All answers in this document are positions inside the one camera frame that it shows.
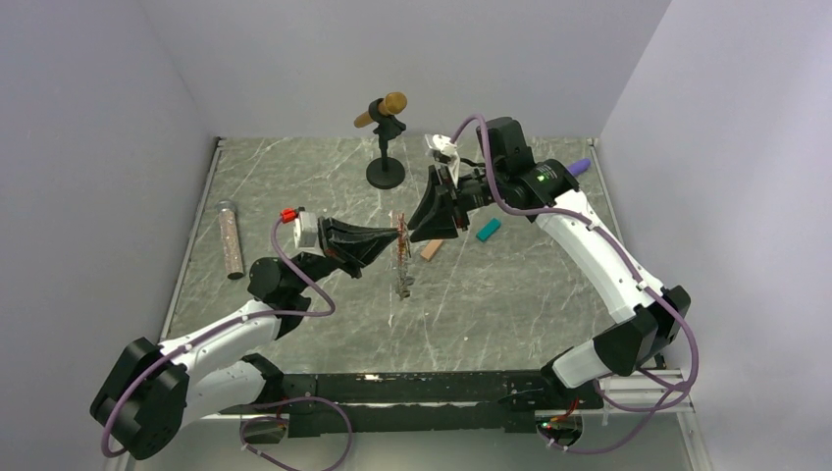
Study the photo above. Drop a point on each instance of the purple cylinder handle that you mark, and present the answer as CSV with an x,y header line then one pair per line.
x,y
579,167

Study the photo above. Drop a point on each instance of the red carabiner keyring with chain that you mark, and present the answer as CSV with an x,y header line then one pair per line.
x,y
401,256

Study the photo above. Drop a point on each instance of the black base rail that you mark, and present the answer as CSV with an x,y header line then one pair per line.
x,y
510,400

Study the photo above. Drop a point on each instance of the peach block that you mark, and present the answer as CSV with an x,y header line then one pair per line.
x,y
431,249

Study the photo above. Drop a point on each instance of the glitter tube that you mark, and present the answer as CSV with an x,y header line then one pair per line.
x,y
232,254

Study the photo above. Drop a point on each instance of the teal block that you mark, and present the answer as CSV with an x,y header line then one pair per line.
x,y
488,230

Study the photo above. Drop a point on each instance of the brown microphone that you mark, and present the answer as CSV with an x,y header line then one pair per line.
x,y
390,105

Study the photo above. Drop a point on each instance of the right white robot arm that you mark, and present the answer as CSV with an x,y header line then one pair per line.
x,y
647,316

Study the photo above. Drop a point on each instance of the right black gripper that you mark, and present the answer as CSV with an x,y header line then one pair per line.
x,y
435,220

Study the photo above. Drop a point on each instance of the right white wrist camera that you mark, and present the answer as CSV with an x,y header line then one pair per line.
x,y
444,151

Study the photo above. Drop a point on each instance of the black microphone stand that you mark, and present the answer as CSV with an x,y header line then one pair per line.
x,y
386,172

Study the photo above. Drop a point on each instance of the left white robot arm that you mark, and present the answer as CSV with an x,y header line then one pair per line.
x,y
157,388

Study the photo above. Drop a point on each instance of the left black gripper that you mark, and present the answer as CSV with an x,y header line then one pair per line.
x,y
350,245

